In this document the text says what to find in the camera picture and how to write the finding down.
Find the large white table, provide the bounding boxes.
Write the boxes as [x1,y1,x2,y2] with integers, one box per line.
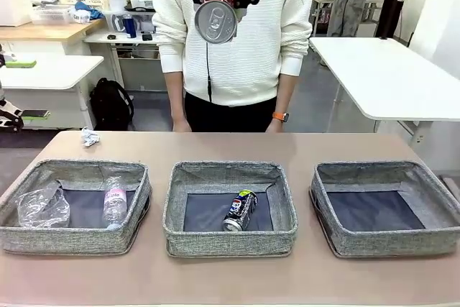
[308,36,460,150]

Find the person's left hand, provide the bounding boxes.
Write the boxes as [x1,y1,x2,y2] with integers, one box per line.
[264,119,285,134]

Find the clear plastic bag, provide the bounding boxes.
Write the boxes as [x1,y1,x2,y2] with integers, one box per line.
[17,181,71,229]

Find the person's right forearm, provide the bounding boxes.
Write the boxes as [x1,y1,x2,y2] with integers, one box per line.
[163,69,186,121]

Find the crushed red soda can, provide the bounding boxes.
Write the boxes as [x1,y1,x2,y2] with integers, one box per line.
[193,0,239,45]

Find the blue drink bottle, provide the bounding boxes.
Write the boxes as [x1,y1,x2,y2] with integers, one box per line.
[121,13,138,39]

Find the clear bottle pink label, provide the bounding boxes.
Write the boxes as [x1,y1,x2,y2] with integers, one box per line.
[103,175,129,231]

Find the black trousers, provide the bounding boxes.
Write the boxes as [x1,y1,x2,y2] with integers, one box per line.
[184,91,278,132]

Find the white desk with shelf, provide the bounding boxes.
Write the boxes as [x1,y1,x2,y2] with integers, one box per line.
[83,28,167,92]

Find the blue cloth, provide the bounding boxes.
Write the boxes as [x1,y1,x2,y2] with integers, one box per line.
[73,0,105,21]

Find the grey fabric basket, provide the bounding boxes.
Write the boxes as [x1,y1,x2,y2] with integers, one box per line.
[161,160,299,258]
[309,160,460,258]
[0,158,152,256]

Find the clear storage bin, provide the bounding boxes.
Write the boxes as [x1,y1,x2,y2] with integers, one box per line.
[103,10,157,34]

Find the person's right hand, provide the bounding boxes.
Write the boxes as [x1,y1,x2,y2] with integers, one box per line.
[172,118,193,133]

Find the white paper ball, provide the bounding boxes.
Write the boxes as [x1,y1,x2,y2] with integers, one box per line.
[80,127,101,148]

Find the black backpack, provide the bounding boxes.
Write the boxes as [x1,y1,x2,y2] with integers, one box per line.
[88,77,134,131]

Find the clear mesh plastic basket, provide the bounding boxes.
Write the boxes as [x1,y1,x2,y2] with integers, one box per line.
[30,4,75,26]

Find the white storage box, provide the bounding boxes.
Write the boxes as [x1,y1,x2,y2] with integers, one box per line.
[0,0,32,27]

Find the black cord on sweater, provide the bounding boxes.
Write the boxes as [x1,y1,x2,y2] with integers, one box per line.
[204,42,213,101]

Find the person's left forearm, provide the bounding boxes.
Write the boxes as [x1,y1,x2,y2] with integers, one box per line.
[276,72,299,114]

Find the small white desk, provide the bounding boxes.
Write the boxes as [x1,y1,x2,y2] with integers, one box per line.
[0,53,105,131]

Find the person in black trousers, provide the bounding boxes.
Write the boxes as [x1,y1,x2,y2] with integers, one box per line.
[375,0,427,39]

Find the wooden top workbench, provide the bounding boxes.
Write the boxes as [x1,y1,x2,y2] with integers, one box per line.
[0,17,105,56]

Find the black Pepsi can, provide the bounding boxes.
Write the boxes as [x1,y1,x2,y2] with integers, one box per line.
[221,188,259,232]

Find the white knit sweater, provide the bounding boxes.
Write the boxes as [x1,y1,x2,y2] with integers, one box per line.
[152,0,313,106]

